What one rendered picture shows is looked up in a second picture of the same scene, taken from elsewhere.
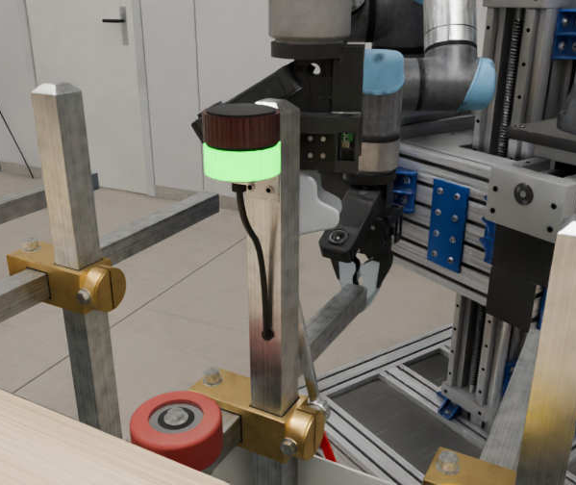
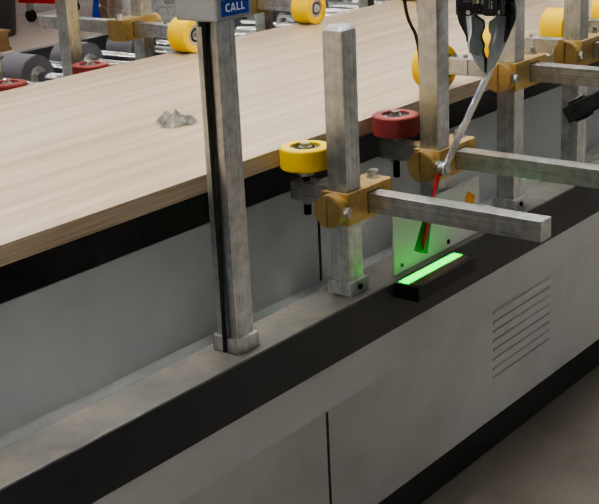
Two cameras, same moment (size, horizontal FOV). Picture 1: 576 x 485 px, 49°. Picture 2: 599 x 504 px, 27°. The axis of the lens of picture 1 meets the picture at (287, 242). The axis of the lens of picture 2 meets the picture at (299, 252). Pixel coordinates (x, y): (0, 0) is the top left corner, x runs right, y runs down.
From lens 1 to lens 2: 2.10 m
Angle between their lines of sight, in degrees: 92
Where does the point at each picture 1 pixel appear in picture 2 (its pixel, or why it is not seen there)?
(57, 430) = (394, 104)
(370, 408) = not seen: outside the picture
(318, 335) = (526, 160)
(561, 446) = (329, 143)
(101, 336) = (506, 113)
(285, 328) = (422, 92)
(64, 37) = not seen: outside the picture
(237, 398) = not seen: hidden behind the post
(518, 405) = (436, 201)
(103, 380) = (503, 144)
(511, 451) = (389, 195)
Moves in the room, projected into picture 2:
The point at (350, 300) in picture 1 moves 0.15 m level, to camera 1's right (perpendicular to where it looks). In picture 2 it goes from (588, 167) to (593, 195)
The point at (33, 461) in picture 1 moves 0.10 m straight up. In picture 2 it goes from (373, 104) to (371, 48)
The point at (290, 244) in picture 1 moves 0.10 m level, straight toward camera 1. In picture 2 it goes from (427, 43) to (364, 44)
